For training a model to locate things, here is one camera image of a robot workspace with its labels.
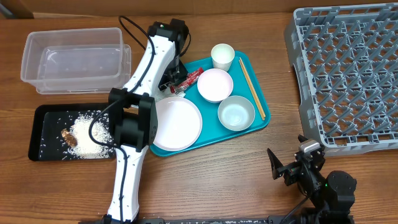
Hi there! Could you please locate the red snack wrapper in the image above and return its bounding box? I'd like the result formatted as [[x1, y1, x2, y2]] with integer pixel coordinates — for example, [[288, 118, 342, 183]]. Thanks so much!
[[170, 67, 204, 94]]

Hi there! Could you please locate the white round plate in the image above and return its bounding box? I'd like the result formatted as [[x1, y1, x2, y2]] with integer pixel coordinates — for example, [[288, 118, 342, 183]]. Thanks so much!
[[154, 96, 203, 152]]

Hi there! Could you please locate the grey bowl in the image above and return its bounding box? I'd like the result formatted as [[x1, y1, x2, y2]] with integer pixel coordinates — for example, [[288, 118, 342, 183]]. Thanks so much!
[[218, 96, 256, 131]]

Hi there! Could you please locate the white rice pile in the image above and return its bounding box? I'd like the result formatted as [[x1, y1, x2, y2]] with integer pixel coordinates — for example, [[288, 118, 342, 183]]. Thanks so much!
[[39, 110, 116, 160]]

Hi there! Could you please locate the brown food scrap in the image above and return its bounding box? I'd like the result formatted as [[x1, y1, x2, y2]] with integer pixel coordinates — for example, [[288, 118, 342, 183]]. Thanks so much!
[[61, 129, 78, 147]]

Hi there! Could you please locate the white napkin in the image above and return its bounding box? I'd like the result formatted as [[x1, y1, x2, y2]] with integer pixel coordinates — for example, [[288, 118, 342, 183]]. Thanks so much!
[[153, 88, 185, 102]]

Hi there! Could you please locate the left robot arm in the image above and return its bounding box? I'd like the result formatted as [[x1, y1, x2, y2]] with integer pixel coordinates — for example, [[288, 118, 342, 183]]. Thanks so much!
[[88, 19, 192, 223]]

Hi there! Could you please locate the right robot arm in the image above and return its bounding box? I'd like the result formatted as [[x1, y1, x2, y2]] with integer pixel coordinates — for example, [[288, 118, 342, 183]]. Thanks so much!
[[267, 135, 357, 224]]

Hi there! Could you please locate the grey dishwasher rack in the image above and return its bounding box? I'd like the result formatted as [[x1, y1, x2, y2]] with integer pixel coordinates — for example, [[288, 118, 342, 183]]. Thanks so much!
[[284, 2, 397, 156]]

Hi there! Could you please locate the pink bowl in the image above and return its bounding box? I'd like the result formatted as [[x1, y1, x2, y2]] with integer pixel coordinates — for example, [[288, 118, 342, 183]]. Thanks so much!
[[197, 68, 234, 103]]

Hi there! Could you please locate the white paper cup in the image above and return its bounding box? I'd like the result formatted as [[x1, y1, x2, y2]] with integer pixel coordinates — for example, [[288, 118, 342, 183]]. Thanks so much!
[[211, 44, 235, 72]]

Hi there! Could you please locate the teal serving tray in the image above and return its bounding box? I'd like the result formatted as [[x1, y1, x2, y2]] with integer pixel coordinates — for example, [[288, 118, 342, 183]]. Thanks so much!
[[149, 50, 272, 157]]

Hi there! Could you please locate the clear plastic bin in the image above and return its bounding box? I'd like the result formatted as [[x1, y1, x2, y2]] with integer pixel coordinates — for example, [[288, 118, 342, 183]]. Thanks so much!
[[21, 27, 132, 95]]

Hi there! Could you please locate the black plastic tray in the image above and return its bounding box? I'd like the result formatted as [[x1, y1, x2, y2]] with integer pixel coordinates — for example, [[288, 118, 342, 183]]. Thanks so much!
[[28, 103, 116, 161]]

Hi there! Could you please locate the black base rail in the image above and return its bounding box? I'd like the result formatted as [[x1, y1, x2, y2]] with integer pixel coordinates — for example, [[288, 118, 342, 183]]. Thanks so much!
[[135, 215, 284, 224]]

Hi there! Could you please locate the black cable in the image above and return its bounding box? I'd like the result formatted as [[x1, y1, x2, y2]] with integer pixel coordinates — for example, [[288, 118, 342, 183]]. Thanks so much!
[[88, 15, 156, 224]]

